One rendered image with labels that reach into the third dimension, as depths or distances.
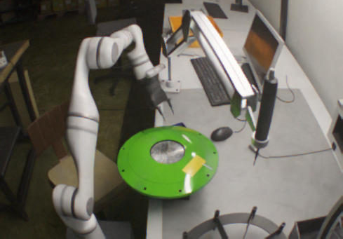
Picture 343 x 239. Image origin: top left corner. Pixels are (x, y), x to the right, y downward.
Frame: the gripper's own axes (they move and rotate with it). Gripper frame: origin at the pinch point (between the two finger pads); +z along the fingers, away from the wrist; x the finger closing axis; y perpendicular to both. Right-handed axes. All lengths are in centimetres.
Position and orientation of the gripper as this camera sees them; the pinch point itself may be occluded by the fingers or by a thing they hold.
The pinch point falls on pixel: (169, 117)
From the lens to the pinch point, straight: 119.7
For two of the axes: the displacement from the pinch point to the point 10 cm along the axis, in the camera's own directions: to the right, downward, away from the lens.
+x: -6.3, 4.8, -6.1
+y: -6.7, 0.6, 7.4
